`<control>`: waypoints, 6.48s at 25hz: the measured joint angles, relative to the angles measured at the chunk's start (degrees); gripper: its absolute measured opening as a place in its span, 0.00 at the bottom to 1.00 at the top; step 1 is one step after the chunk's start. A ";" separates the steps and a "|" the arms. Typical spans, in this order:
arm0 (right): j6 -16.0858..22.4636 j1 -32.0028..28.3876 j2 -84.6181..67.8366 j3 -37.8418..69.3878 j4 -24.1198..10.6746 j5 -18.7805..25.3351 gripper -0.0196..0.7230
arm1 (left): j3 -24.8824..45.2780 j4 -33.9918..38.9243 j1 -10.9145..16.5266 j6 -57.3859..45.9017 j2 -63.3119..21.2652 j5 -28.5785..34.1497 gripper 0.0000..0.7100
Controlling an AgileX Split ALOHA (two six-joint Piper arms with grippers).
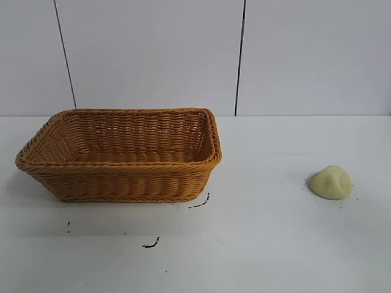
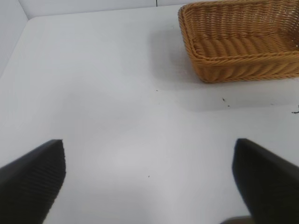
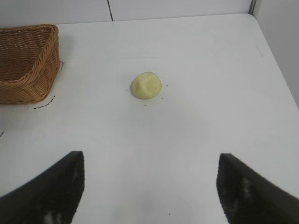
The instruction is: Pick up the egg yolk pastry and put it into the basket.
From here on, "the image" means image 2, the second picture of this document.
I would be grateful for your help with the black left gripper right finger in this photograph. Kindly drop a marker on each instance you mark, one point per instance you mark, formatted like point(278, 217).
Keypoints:
point(268, 184)

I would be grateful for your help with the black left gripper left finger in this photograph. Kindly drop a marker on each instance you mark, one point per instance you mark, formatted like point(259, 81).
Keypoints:
point(30, 182)

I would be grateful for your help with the brown wicker basket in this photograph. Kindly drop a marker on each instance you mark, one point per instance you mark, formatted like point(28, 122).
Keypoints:
point(238, 44)

